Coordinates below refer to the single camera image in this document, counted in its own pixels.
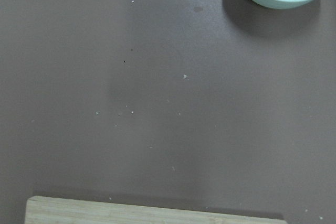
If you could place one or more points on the wooden cutting board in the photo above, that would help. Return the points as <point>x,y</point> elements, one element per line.
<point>40,209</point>

